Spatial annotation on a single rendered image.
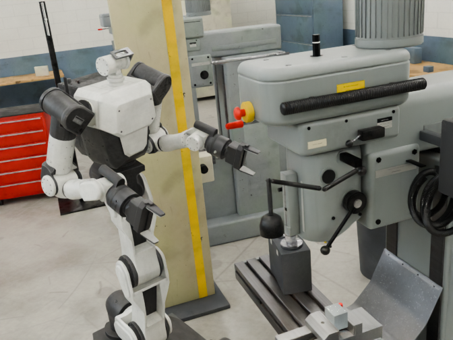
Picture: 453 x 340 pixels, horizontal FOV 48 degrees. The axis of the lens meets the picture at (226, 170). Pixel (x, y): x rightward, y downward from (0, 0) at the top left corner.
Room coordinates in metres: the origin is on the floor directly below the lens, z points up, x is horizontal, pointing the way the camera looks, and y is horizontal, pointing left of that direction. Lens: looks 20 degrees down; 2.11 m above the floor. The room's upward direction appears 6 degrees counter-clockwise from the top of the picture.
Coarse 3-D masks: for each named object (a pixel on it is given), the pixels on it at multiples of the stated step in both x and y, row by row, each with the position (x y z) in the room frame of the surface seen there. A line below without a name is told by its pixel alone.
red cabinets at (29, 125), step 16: (0, 112) 5.64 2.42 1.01; (16, 112) 5.55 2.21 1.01; (32, 112) 5.46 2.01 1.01; (0, 128) 5.38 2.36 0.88; (16, 128) 5.41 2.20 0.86; (32, 128) 5.44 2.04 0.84; (48, 128) 5.58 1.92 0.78; (0, 144) 5.37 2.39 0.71; (16, 144) 5.41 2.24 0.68; (32, 144) 5.42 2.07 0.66; (0, 160) 5.38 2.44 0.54; (16, 160) 5.39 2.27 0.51; (32, 160) 5.43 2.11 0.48; (0, 176) 5.36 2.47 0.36; (16, 176) 5.39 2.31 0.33; (32, 176) 5.42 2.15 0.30; (0, 192) 5.35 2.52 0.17; (16, 192) 5.38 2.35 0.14; (32, 192) 5.42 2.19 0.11
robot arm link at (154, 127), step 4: (160, 104) 2.09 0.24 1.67; (156, 108) 2.08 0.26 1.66; (160, 108) 2.11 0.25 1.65; (156, 112) 2.09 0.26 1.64; (160, 112) 2.12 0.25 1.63; (156, 116) 2.10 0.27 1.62; (156, 120) 2.11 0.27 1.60; (152, 124) 2.10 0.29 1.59; (156, 124) 2.12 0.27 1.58; (160, 124) 2.18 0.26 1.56; (152, 128) 2.11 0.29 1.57; (156, 128) 2.13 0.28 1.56; (164, 128) 2.18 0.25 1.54; (152, 132) 2.12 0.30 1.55; (148, 140) 2.09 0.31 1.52; (148, 144) 2.09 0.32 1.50; (148, 148) 2.09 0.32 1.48; (152, 148) 2.09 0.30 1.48; (148, 152) 2.10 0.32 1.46
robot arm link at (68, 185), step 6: (66, 174) 1.75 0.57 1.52; (72, 174) 1.77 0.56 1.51; (78, 174) 1.78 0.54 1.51; (60, 180) 1.72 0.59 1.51; (66, 180) 1.74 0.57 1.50; (72, 180) 1.70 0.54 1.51; (78, 180) 1.69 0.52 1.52; (60, 186) 1.71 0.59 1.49; (66, 186) 1.69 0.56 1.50; (72, 186) 1.67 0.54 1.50; (78, 186) 1.65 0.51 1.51; (60, 192) 1.70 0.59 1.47; (66, 192) 1.69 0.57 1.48; (72, 192) 1.67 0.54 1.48; (78, 192) 1.65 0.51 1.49; (72, 198) 1.69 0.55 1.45; (78, 198) 1.68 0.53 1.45
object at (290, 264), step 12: (276, 240) 1.88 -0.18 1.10; (300, 240) 1.84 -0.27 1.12; (276, 252) 1.83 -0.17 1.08; (288, 252) 1.77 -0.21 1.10; (300, 252) 1.77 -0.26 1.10; (276, 264) 1.85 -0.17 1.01; (288, 264) 1.77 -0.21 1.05; (300, 264) 1.77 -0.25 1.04; (276, 276) 1.86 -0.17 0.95; (288, 276) 1.77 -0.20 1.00; (300, 276) 1.77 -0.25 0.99; (288, 288) 1.77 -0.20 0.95; (300, 288) 1.77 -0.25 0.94
